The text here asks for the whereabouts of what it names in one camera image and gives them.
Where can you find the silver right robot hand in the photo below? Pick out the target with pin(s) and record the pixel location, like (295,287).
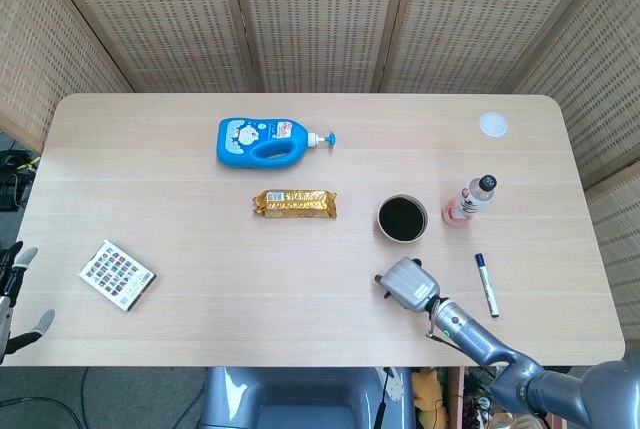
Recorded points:
(410,284)

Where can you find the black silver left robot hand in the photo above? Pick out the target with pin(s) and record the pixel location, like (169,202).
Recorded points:
(10,279)

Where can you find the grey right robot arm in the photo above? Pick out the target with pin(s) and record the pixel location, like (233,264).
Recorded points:
(480,341)

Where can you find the black round bowl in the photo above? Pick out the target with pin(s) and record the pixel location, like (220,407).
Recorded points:
(402,219)

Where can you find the clear drink bottle black cap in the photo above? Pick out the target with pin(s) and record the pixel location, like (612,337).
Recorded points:
(470,201)

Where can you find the blue pump detergent bottle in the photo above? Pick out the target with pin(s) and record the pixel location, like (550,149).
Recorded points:
(240,141)

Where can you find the white marker blue cap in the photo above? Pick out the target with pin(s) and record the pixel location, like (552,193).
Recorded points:
(487,286)

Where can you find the black floor equipment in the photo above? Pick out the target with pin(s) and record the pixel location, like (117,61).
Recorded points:
(10,194)

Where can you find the colourful printed card box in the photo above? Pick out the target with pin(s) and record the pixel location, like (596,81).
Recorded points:
(117,274)

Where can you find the yellow plush toy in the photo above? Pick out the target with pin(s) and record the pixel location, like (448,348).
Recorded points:
(427,394)

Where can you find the brown wooden crate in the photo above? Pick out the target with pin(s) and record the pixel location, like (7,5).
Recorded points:
(454,389)

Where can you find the gold cookie package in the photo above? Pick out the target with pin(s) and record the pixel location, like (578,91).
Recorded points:
(295,204)

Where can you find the grey robot torso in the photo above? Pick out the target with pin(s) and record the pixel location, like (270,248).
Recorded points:
(300,399)

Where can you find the white plastic cup lid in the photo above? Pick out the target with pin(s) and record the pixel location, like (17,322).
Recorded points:
(494,125)

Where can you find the woven bamboo folding screen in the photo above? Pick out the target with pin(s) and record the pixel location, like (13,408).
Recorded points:
(320,24)

